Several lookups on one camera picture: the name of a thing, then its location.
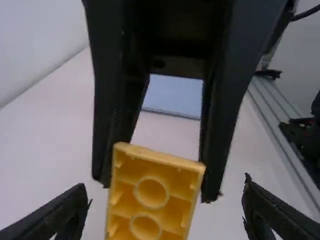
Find silver rails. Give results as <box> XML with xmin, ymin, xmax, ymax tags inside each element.
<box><xmin>246</xmin><ymin>67</ymin><xmax>320</xmax><ymax>208</ymax></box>

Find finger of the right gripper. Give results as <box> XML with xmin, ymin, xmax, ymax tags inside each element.
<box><xmin>198</xmin><ymin>0</ymin><xmax>291</xmax><ymax>203</ymax></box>
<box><xmin>81</xmin><ymin>0</ymin><xmax>151</xmax><ymax>189</ymax></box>

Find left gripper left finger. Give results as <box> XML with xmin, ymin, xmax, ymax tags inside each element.
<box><xmin>0</xmin><ymin>183</ymin><xmax>90</xmax><ymax>240</ymax></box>

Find black cable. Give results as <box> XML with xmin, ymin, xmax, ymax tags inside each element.
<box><xmin>291</xmin><ymin>4</ymin><xmax>320</xmax><ymax>23</ymax></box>

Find yellow toy brick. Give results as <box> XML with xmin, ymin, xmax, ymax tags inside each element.
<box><xmin>104</xmin><ymin>141</ymin><xmax>207</xmax><ymax>240</ymax></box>

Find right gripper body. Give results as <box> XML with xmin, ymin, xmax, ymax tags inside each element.
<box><xmin>132</xmin><ymin>0</ymin><xmax>231</xmax><ymax>80</ymax></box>

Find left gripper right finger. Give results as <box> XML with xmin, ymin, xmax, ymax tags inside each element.
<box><xmin>241</xmin><ymin>172</ymin><xmax>320</xmax><ymax>240</ymax></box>

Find blue mat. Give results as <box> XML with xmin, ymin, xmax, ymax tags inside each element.
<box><xmin>141</xmin><ymin>73</ymin><xmax>204</xmax><ymax>121</ymax></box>

